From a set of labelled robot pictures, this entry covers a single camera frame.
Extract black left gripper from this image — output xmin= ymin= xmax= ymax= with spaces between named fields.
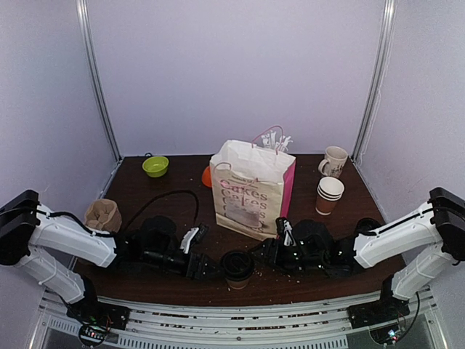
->
xmin=143 ymin=247 xmax=225 ymax=281

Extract stack of brown paper cups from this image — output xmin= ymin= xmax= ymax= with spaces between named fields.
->
xmin=315 ymin=177 xmax=345 ymax=216

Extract brown paper coffee cup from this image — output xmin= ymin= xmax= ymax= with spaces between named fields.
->
xmin=225 ymin=276 xmax=251 ymax=290

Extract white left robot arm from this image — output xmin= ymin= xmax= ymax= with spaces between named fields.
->
xmin=1 ymin=190 xmax=223 ymax=329

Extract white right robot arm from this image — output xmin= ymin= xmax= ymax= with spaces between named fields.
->
xmin=249 ymin=187 xmax=464 ymax=329

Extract paper cakes bag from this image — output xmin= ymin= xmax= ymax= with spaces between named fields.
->
xmin=209 ymin=125 xmax=296 ymax=241

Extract orange plastic bowl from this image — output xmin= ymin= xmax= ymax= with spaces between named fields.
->
xmin=201 ymin=166 xmax=212 ymax=188

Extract stack of black lids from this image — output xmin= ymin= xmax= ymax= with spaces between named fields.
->
xmin=355 ymin=217 xmax=381 ymax=236

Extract green plastic bowl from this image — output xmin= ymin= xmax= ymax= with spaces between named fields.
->
xmin=142 ymin=156 xmax=169 ymax=178

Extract white stirrers in holder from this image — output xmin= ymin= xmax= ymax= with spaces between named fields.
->
xmin=260 ymin=131 xmax=293 ymax=153

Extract cardboard cup carrier stack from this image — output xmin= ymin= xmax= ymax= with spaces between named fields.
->
xmin=84 ymin=198 xmax=122 ymax=233

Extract white ceramic mug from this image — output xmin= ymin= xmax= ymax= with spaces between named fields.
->
xmin=318 ymin=145 xmax=348 ymax=178

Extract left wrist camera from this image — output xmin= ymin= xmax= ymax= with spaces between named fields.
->
xmin=179 ymin=224 xmax=209 ymax=254

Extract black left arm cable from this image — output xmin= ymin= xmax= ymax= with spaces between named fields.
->
xmin=21 ymin=189 xmax=201 ymax=237

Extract right aluminium frame post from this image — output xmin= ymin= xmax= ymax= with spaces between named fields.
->
xmin=352 ymin=0 xmax=397 ymax=164

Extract aluminium frame post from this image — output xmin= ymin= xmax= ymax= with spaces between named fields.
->
xmin=352 ymin=0 xmax=397 ymax=164
xmin=76 ymin=0 xmax=122 ymax=163

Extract left aluminium frame post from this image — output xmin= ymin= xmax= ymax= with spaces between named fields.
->
xmin=76 ymin=0 xmax=122 ymax=163

